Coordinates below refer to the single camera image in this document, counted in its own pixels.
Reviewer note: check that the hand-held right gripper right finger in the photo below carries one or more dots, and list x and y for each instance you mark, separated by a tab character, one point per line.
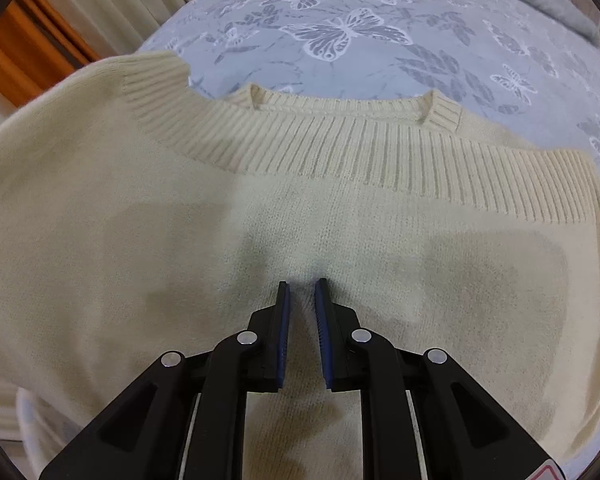
324	340

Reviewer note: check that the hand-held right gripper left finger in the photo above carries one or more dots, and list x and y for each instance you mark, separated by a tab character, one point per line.
282	340

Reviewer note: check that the cream knit cardigan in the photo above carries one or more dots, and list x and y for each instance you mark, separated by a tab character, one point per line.
180	235

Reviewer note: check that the wide white curtain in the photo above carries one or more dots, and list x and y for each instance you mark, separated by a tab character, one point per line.
40	420

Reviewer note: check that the bed with butterfly print sheet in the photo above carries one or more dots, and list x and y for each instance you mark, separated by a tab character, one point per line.
380	60

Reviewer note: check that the narrow white curtain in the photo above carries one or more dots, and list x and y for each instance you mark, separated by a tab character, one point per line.
105	0

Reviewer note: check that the orange curtain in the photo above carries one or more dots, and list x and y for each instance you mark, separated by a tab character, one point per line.
30	45

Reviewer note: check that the grey duvet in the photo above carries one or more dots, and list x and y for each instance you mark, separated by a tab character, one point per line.
545	0

